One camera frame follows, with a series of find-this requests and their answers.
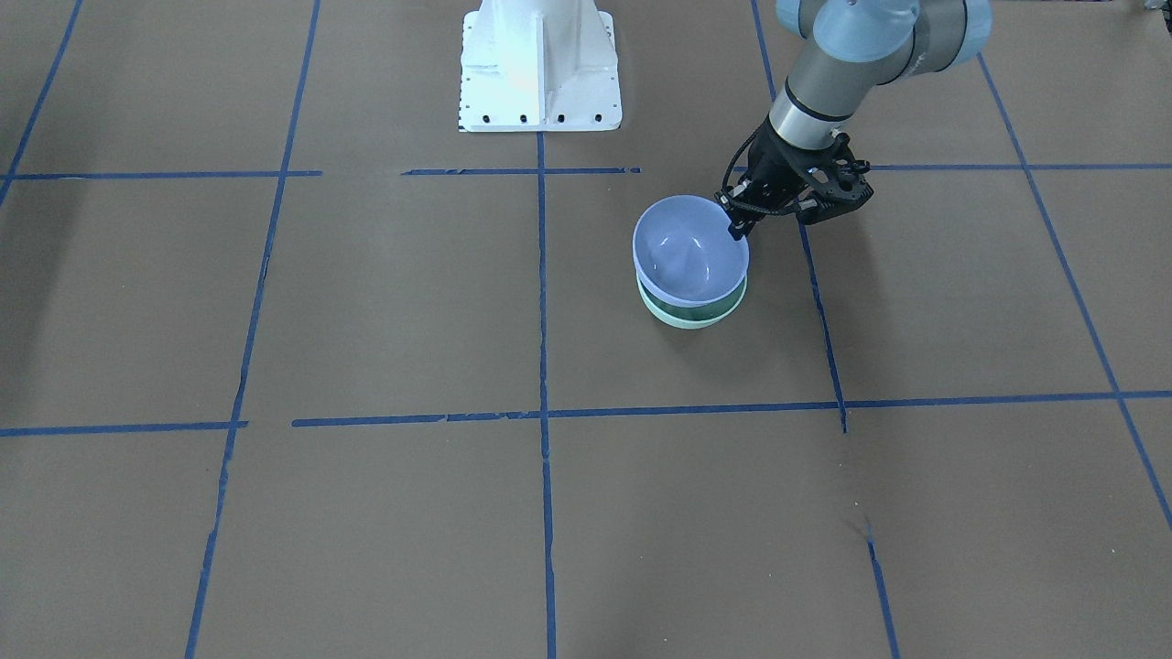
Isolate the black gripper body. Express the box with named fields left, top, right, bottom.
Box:
left=722, top=125, right=832, bottom=220

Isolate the blue plastic bowl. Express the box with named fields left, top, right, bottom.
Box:
left=632, top=195, right=750, bottom=308

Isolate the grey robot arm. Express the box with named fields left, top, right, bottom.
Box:
left=714, top=1, right=993, bottom=242

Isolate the green plastic bowl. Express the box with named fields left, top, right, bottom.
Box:
left=636, top=278, right=749, bottom=330

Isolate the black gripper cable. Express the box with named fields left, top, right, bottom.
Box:
left=723, top=122, right=768, bottom=195

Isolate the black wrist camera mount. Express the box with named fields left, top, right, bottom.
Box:
left=793, top=131, right=874, bottom=226

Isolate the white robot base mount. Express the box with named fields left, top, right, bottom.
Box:
left=457, top=1, right=624, bottom=133

